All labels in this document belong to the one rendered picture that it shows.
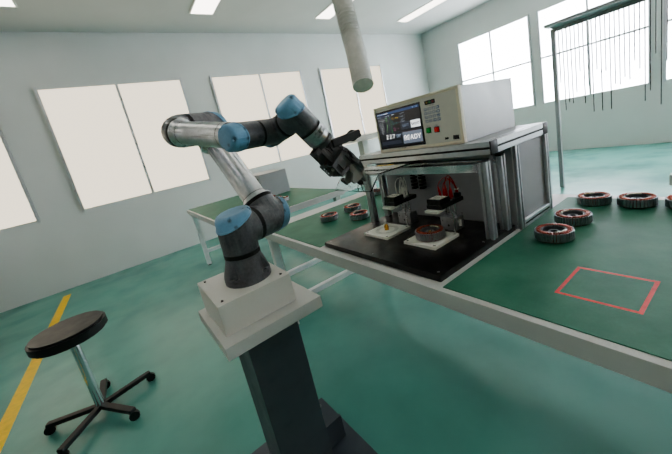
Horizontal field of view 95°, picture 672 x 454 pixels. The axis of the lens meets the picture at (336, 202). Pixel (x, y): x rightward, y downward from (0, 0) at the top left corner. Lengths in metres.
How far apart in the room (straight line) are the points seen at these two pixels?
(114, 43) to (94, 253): 2.99
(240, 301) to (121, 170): 4.63
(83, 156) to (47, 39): 1.51
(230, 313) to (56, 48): 5.15
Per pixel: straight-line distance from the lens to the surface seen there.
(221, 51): 6.10
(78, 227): 5.54
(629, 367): 0.83
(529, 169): 1.43
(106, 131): 5.53
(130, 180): 5.48
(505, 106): 1.50
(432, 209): 1.27
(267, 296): 1.02
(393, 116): 1.42
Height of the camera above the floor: 1.24
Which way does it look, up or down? 12 degrees down
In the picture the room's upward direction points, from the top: 12 degrees counter-clockwise
